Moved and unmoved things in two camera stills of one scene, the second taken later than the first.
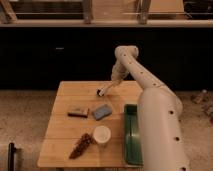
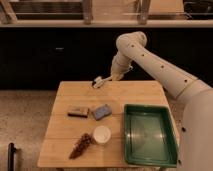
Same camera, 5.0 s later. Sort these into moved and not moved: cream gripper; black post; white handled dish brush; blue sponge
Moved: white handled dish brush
Not moved: black post; blue sponge; cream gripper
